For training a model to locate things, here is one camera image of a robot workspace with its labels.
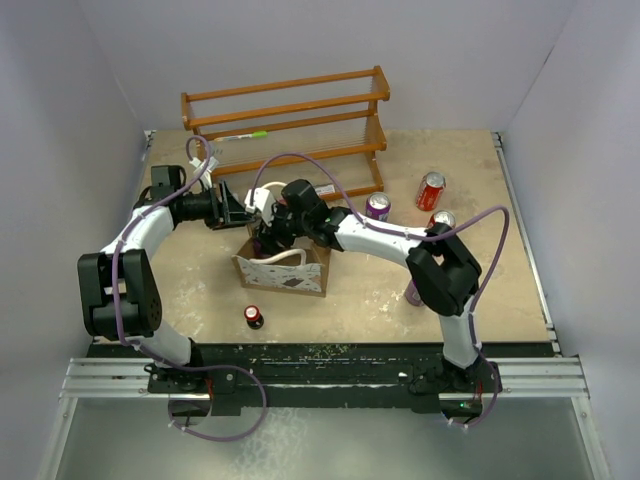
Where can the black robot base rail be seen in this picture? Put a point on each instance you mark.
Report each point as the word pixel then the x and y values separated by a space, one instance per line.
pixel 227 378

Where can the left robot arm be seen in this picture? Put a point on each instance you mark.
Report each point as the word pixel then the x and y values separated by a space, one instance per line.
pixel 119 295

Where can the red cola can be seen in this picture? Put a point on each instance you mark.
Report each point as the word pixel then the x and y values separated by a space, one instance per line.
pixel 443 217
pixel 430 190

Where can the green-capped marker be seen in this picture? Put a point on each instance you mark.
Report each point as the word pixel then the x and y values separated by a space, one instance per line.
pixel 245 136

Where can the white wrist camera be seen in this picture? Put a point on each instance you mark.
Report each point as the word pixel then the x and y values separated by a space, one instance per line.
pixel 259 202
pixel 203 171

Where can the small red-capped dark bottle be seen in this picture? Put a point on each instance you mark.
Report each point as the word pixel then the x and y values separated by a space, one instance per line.
pixel 253 317

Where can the red cola can back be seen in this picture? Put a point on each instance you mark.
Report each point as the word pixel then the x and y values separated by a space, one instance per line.
pixel 430 190

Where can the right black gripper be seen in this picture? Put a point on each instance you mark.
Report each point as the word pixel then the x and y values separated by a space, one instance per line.
pixel 268 235

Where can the canvas tote bag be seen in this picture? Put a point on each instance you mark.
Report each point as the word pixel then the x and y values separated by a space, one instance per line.
pixel 303 269

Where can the orange wooden rack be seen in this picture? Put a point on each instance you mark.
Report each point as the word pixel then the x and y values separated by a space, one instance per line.
pixel 333 117

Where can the red cola can front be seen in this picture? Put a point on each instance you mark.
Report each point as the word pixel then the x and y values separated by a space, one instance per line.
pixel 443 217

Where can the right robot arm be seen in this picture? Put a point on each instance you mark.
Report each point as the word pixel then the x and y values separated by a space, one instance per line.
pixel 444 272

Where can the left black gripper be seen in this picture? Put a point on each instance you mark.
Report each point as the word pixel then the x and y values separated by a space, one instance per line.
pixel 234 213

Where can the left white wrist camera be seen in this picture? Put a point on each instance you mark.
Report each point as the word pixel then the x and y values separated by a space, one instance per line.
pixel 203 171

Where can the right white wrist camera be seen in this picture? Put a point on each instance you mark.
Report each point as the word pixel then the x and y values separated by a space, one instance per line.
pixel 259 202

